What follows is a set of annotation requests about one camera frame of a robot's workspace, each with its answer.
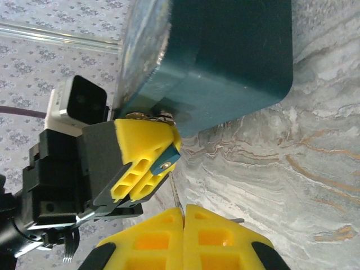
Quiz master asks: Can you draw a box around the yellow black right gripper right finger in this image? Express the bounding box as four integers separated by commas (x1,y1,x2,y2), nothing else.
183,204,291,270

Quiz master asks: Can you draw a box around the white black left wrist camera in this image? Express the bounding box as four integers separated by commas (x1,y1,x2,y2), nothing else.
44,75,109,133

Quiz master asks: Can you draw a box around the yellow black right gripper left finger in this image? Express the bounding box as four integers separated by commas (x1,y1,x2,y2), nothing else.
78,208,185,270

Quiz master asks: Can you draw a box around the starry night print box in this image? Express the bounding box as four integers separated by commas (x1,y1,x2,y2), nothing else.
114,0,295,138

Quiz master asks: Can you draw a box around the metal box latch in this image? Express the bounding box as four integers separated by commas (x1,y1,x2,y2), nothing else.
125,111,177,128

